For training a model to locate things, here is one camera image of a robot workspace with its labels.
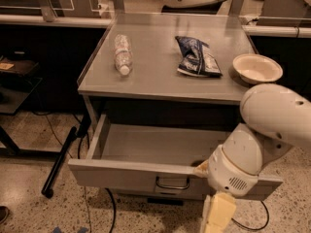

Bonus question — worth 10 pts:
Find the blue chip bag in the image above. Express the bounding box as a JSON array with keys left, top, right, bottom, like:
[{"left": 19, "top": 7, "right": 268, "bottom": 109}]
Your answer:
[{"left": 175, "top": 36, "right": 223, "bottom": 78}]

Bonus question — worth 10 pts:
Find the grey metal drawer cabinet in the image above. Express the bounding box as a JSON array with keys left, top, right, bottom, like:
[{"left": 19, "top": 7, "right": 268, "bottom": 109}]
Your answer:
[{"left": 77, "top": 11, "right": 276, "bottom": 206}]

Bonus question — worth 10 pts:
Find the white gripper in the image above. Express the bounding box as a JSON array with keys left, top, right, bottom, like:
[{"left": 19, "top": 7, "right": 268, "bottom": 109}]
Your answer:
[{"left": 193, "top": 145, "right": 259, "bottom": 233}]

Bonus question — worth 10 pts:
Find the black table leg bar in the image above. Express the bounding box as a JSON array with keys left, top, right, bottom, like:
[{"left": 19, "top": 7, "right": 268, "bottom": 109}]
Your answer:
[{"left": 41, "top": 127, "right": 77, "bottom": 199}]

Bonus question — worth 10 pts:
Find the black looped floor cable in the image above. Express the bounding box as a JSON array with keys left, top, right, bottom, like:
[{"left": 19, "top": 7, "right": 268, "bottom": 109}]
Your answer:
[{"left": 230, "top": 200, "right": 270, "bottom": 232}]

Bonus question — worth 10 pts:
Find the black cable left of cabinet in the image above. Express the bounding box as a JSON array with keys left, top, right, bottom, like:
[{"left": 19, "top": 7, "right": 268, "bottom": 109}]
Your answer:
[{"left": 77, "top": 133, "right": 117, "bottom": 233}]

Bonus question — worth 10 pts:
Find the dark shoe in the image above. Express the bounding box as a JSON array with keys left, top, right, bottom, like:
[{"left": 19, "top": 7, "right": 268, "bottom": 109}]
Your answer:
[{"left": 0, "top": 206, "right": 9, "bottom": 224}]

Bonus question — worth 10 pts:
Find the clear plastic water bottle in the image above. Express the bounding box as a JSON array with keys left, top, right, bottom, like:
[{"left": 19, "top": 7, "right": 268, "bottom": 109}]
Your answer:
[{"left": 115, "top": 34, "right": 133, "bottom": 76}]

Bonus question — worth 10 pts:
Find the grey top drawer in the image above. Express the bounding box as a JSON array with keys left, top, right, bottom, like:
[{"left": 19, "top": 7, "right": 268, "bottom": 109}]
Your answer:
[{"left": 67, "top": 114, "right": 284, "bottom": 202}]

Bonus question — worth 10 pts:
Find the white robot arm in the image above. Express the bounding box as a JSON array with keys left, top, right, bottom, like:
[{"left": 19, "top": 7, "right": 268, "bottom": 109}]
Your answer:
[{"left": 193, "top": 83, "right": 311, "bottom": 233}]

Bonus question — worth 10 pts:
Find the white ledge rail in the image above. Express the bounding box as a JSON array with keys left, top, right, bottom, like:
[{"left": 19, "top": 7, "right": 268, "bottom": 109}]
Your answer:
[{"left": 0, "top": 15, "right": 112, "bottom": 28}]

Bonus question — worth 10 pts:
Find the white bowl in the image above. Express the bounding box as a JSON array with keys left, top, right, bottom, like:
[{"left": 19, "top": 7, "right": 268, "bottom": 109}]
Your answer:
[{"left": 232, "top": 53, "right": 283, "bottom": 84}]

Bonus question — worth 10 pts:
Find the black side table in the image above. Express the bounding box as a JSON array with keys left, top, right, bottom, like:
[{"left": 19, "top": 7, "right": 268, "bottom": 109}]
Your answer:
[{"left": 0, "top": 50, "right": 45, "bottom": 157}]

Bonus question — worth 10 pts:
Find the black office chair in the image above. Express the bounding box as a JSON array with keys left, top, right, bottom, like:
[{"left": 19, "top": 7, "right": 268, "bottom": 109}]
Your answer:
[{"left": 161, "top": 0, "right": 228, "bottom": 15}]

